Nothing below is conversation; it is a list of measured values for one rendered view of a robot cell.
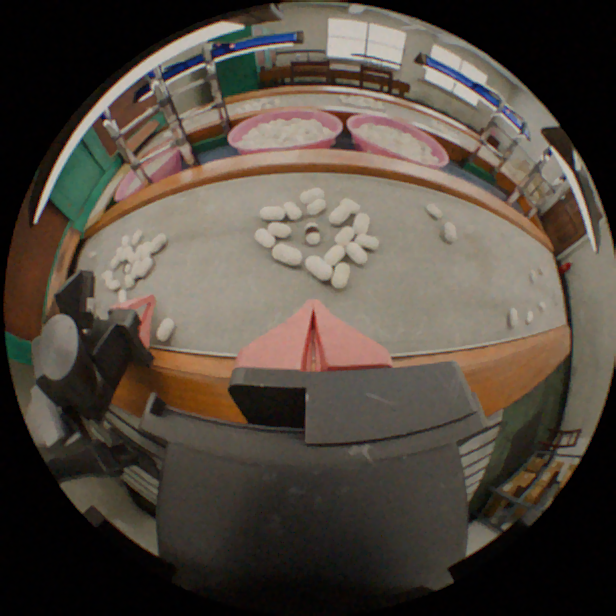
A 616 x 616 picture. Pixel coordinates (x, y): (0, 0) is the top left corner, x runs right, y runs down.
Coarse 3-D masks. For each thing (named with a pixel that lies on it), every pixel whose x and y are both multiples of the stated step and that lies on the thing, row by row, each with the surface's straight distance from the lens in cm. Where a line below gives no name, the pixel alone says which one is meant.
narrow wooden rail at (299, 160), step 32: (224, 160) 44; (256, 160) 40; (288, 160) 38; (320, 160) 37; (352, 160) 38; (384, 160) 41; (160, 192) 48; (448, 192) 47; (480, 192) 56; (96, 224) 77; (512, 224) 67
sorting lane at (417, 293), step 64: (192, 192) 44; (256, 192) 36; (384, 192) 37; (192, 256) 33; (256, 256) 28; (320, 256) 27; (384, 256) 29; (448, 256) 35; (512, 256) 55; (192, 320) 29; (256, 320) 25; (384, 320) 25; (448, 320) 31
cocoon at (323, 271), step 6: (312, 258) 24; (318, 258) 24; (306, 264) 24; (312, 264) 24; (318, 264) 24; (324, 264) 24; (312, 270) 24; (318, 270) 24; (324, 270) 24; (330, 270) 24; (318, 276) 24; (324, 276) 24; (330, 276) 24
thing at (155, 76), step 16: (160, 80) 44; (160, 96) 44; (144, 112) 47; (176, 112) 44; (112, 128) 54; (128, 128) 51; (176, 128) 45; (176, 144) 46; (128, 160) 55; (144, 160) 53; (192, 160) 48; (144, 176) 57
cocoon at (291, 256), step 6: (276, 246) 25; (282, 246) 25; (288, 246) 25; (276, 252) 25; (282, 252) 25; (288, 252) 25; (294, 252) 25; (300, 252) 25; (276, 258) 25; (282, 258) 25; (288, 258) 25; (294, 258) 24; (300, 258) 25; (288, 264) 25; (294, 264) 25
